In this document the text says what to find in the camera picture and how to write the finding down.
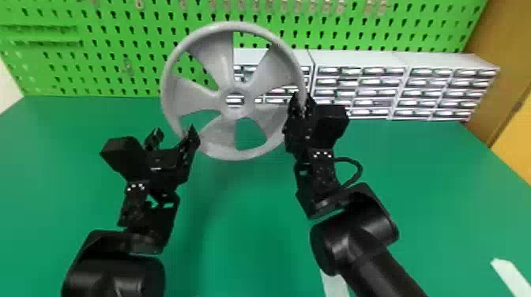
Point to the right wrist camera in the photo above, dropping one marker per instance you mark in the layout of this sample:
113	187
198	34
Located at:
330	124

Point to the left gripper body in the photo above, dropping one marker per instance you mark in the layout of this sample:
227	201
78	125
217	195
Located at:
165	170

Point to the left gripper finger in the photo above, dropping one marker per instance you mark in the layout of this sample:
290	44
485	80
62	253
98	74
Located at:
190	145
153	139

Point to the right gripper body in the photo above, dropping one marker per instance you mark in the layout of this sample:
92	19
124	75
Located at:
299	137

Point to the grey wheel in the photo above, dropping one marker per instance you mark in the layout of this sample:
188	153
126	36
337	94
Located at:
209	54

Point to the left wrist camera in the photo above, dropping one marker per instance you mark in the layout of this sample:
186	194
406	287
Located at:
123	156

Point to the white drawer cabinet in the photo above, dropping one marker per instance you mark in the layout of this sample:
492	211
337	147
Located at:
446	93
274	92
359	89

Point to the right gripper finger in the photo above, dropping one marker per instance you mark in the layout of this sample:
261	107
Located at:
308	111
294	108

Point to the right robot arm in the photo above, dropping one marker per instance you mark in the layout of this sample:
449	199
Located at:
357	244

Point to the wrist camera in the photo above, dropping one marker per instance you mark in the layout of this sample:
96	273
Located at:
330	124
123	156

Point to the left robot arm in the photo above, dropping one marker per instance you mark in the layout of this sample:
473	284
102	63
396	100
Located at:
120	265

